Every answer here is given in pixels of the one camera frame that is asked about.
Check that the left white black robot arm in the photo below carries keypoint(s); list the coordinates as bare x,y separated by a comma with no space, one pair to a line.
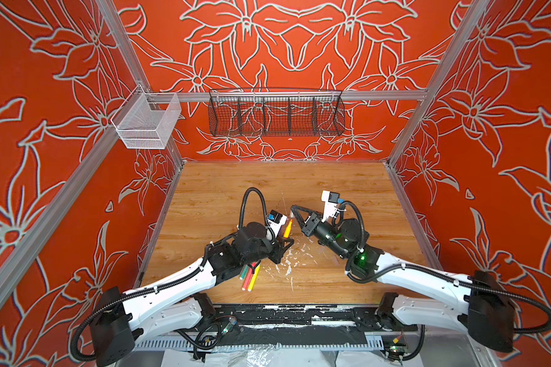
120,320

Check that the grey slotted cable duct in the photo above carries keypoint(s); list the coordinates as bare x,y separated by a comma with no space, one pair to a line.
178,343

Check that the yellow marker pen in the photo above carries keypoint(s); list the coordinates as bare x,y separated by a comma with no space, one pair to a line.
254,278

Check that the black wire wall basket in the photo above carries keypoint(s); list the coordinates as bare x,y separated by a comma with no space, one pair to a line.
278,112

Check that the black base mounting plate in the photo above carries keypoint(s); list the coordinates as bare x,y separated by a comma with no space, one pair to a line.
363,317

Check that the white mesh wall basket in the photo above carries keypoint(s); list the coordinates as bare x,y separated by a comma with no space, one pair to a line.
145,122

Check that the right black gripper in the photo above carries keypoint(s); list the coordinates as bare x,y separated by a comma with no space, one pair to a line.
311,226

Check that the pink marker pen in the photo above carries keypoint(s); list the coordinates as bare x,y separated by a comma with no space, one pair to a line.
249,276

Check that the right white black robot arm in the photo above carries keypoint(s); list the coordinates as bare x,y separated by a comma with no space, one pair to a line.
476,305

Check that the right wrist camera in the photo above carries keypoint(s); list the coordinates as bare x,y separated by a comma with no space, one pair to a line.
331,201

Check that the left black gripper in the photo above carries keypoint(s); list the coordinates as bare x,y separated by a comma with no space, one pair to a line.
278,248

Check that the green marker pen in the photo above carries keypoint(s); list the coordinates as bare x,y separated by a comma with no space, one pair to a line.
244,273

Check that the orange marker pen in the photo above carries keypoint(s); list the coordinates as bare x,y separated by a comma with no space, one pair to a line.
288,229

